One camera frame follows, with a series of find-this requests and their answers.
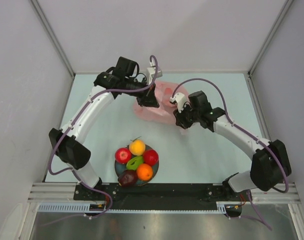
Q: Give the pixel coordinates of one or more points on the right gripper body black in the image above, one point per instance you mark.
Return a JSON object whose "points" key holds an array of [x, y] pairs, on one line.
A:
{"points": [[187, 117]]}

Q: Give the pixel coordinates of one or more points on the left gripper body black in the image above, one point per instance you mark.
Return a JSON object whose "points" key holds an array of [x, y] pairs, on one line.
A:
{"points": [[142, 96]]}

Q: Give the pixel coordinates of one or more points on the pink plastic bag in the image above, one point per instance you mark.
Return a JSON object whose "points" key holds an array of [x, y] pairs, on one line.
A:
{"points": [[163, 114]]}

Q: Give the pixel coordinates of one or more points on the orange fake fruit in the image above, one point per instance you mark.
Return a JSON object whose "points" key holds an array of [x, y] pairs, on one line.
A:
{"points": [[137, 147]]}

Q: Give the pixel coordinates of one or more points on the red fake pomegranate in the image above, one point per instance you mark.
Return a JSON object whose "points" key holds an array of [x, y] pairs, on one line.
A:
{"points": [[150, 157]]}

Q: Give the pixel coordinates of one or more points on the red fake apple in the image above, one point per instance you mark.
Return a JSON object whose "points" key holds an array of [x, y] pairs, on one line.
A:
{"points": [[123, 155]]}

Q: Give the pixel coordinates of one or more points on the orange fake tangerine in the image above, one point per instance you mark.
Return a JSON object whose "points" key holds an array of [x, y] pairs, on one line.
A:
{"points": [[144, 172]]}

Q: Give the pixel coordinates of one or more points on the green fake star fruit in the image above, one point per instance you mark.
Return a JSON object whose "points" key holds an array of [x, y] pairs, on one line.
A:
{"points": [[133, 163]]}

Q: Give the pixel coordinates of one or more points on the dark blue ceramic plate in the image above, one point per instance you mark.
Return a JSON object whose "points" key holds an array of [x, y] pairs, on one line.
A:
{"points": [[119, 168]]}

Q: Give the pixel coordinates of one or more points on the dark red fake plum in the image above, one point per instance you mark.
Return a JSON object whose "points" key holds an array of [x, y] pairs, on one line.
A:
{"points": [[127, 178]]}

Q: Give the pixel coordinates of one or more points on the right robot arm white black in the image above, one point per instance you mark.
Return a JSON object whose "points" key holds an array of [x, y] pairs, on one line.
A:
{"points": [[269, 160]]}

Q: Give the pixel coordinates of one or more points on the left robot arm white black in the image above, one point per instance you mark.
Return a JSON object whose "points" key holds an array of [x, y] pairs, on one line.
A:
{"points": [[67, 142]]}

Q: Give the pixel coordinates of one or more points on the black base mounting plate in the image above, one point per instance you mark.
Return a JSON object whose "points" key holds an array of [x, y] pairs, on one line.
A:
{"points": [[171, 196]]}

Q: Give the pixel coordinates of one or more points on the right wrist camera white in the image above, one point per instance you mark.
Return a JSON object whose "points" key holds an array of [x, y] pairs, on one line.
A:
{"points": [[180, 100]]}

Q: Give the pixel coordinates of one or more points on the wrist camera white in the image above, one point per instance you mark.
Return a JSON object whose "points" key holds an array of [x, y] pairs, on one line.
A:
{"points": [[152, 72], [180, 100]]}

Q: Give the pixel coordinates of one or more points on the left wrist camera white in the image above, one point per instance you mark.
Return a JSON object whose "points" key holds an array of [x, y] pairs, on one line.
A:
{"points": [[152, 72]]}

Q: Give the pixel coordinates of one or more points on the right aluminium frame post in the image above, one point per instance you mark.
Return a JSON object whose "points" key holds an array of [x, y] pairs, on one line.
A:
{"points": [[272, 32]]}

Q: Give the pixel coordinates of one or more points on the aluminium frame post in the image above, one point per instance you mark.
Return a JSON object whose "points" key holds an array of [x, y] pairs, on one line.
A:
{"points": [[272, 32], [52, 36]]}

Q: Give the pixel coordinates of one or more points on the white slotted cable duct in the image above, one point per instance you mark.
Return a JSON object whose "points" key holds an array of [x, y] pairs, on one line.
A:
{"points": [[93, 208]]}

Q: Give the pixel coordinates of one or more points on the left aluminium frame post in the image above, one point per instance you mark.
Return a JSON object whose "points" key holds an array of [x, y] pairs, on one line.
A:
{"points": [[52, 36]]}

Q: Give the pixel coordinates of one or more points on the aluminium front rail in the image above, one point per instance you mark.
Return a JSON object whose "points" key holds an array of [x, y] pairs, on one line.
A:
{"points": [[61, 191]]}

